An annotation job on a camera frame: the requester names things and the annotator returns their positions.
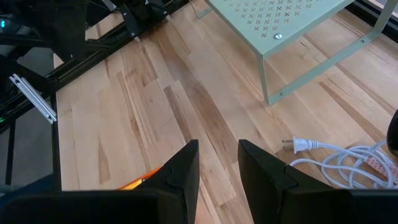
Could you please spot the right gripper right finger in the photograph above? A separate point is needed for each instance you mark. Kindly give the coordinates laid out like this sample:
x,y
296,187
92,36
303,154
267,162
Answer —
x,y
273,193

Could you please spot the silver metal bracket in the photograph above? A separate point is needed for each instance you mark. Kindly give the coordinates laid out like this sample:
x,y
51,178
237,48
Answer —
x,y
34,98

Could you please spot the green perforated metal shelf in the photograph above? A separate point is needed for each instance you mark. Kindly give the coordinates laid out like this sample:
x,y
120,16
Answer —
x,y
280,18

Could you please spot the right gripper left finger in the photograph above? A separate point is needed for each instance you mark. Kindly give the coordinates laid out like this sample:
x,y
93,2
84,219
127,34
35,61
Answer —
x,y
174,193

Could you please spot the orange plastic basket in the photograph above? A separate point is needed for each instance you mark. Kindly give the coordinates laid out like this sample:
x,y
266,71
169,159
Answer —
x,y
149,175

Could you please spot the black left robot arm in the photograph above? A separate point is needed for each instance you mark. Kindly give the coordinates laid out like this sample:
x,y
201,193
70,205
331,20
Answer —
x,y
62,25

